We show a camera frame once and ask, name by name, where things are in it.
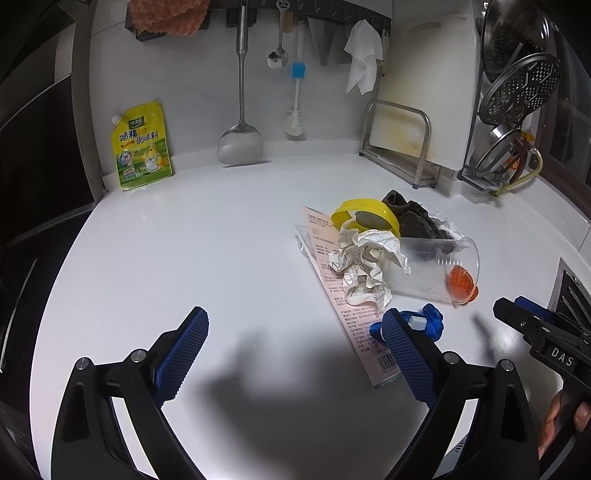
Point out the dark knitted cloth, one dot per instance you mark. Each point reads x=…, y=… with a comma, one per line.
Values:
x=411, y=217

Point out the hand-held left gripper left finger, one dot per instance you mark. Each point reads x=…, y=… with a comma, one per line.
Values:
x=184, y=350

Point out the white tissue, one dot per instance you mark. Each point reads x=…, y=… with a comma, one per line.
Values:
x=445, y=226

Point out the dark stove unit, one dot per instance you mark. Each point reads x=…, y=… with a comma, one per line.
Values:
x=37, y=184

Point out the steel spoon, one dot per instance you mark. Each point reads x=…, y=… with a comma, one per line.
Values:
x=277, y=59

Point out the grid paper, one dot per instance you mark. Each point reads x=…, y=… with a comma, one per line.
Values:
x=364, y=263

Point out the dark window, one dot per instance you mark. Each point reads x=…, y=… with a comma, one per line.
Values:
x=572, y=92

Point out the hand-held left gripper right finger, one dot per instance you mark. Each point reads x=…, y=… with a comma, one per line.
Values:
x=411, y=355

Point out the round perforated steamer plate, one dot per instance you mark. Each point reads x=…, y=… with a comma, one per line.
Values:
x=521, y=87

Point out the person's right hand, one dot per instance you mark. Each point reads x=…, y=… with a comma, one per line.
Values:
x=553, y=420

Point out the black wall rail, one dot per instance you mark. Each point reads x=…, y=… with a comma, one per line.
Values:
x=323, y=9

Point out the dark kitchen sink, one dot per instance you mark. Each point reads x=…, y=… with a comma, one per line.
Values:
x=570, y=290

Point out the yellow seasoning pouch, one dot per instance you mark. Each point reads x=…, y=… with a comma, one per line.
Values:
x=143, y=152

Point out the black dish rack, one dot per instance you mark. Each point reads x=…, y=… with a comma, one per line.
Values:
x=475, y=180

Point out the orange dish cloth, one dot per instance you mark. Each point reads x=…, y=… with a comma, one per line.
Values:
x=166, y=16

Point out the white blue bottle brush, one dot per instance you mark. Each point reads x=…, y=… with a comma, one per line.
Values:
x=298, y=71

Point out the white cutting board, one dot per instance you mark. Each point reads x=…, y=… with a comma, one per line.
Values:
x=429, y=83

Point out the steel pot lid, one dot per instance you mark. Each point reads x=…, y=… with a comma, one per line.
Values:
x=496, y=147

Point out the clear plastic cup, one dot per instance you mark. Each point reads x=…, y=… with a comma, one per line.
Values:
x=425, y=277

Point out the white hanging cloth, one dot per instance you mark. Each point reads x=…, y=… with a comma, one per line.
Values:
x=362, y=55

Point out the orange gas valve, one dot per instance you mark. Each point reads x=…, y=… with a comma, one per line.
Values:
x=514, y=162

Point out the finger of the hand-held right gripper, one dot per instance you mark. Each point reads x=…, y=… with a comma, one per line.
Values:
x=508, y=310
x=531, y=305

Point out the steel spatula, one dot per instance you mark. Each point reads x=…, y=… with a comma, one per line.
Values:
x=240, y=145

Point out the steel cutting board rack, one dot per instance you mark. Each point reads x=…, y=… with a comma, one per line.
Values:
x=427, y=138

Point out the yellow round lid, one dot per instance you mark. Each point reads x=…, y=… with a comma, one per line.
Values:
x=344, y=212

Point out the pink paper package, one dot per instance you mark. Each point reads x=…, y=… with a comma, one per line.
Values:
x=355, y=332

